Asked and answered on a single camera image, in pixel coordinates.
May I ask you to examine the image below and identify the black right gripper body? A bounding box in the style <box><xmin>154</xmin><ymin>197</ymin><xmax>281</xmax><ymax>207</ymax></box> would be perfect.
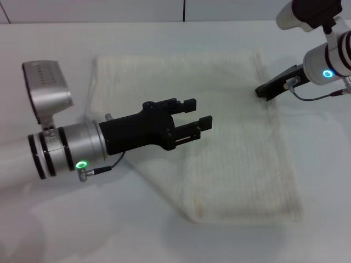
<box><xmin>266</xmin><ymin>64</ymin><xmax>309</xmax><ymax>101</ymax></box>

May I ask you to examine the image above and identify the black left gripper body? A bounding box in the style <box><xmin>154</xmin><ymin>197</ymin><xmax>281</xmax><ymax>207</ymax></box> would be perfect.
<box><xmin>99</xmin><ymin>100</ymin><xmax>176</xmax><ymax>156</ymax></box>

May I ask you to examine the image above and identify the cream white towel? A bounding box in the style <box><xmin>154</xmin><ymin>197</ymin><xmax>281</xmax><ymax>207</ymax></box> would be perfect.
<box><xmin>89</xmin><ymin>48</ymin><xmax>305</xmax><ymax>225</ymax></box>

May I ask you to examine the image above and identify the grey right gripper cable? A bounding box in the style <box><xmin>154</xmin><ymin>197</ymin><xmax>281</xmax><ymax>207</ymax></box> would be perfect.
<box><xmin>285</xmin><ymin>76</ymin><xmax>351</xmax><ymax>101</ymax></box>

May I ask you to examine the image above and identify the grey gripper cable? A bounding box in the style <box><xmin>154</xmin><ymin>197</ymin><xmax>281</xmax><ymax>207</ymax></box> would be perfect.
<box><xmin>78</xmin><ymin>150</ymin><xmax>127</xmax><ymax>181</ymax></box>
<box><xmin>285</xmin><ymin>76</ymin><xmax>351</xmax><ymax>101</ymax></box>

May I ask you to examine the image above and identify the grey left gripper cable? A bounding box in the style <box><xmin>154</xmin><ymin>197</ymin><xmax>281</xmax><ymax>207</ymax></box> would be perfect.
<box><xmin>78</xmin><ymin>150</ymin><xmax>127</xmax><ymax>181</ymax></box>

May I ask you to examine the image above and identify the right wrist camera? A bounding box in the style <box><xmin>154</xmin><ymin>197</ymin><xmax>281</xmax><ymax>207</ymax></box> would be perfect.
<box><xmin>275</xmin><ymin>0</ymin><xmax>343</xmax><ymax>33</ymax></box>

